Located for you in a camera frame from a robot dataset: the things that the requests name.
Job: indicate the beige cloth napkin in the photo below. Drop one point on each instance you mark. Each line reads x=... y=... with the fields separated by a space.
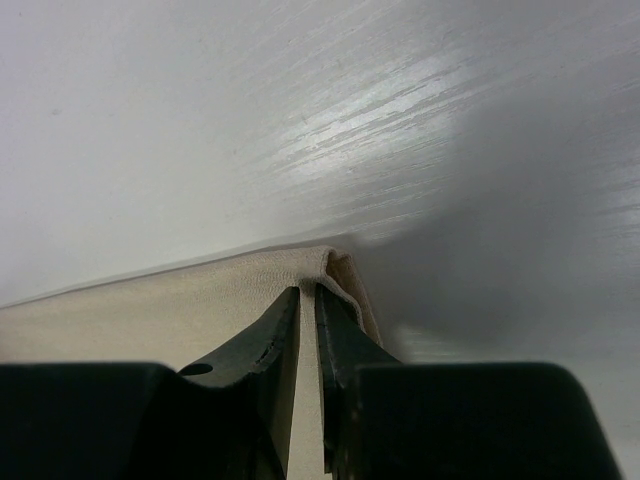
x=175 y=317

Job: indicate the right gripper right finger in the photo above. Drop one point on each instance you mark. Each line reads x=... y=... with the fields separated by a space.
x=384 y=419

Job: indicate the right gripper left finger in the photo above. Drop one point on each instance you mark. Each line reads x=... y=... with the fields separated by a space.
x=227 y=415

